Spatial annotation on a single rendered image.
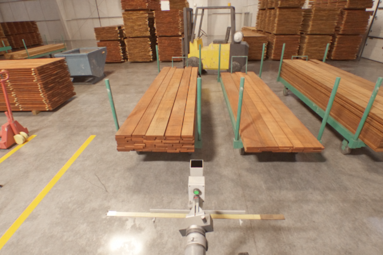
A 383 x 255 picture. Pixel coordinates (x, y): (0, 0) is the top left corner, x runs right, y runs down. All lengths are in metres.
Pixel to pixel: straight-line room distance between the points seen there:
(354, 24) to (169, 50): 8.06
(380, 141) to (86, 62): 7.12
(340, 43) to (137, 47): 9.10
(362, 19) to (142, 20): 9.37
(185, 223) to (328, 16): 10.56
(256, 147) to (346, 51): 9.61
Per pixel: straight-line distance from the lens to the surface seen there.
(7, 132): 4.57
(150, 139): 2.49
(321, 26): 10.86
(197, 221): 0.86
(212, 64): 7.30
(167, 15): 9.68
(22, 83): 5.79
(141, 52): 10.12
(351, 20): 11.55
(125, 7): 10.14
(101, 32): 10.55
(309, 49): 10.78
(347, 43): 11.68
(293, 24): 10.43
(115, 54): 10.53
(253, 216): 1.16
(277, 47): 10.25
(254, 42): 9.92
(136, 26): 10.02
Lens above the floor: 1.91
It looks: 29 degrees down
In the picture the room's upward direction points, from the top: 2 degrees counter-clockwise
